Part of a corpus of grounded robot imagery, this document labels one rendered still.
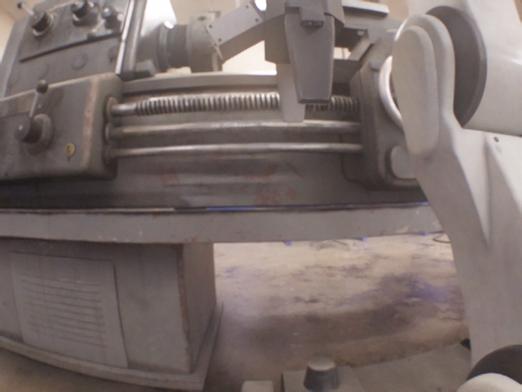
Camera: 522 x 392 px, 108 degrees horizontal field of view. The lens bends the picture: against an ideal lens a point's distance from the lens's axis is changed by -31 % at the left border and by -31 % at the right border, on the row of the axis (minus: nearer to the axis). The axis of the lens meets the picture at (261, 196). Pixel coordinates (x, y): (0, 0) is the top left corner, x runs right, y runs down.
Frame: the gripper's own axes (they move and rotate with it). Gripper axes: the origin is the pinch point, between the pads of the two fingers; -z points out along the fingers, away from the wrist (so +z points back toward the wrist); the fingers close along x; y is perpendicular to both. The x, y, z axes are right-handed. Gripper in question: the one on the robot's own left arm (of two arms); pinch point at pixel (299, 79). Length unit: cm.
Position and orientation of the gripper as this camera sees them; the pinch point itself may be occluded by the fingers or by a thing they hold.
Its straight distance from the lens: 23.5
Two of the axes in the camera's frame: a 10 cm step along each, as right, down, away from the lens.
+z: -0.2, -9.9, -1.6
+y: -10.0, 0.2, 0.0
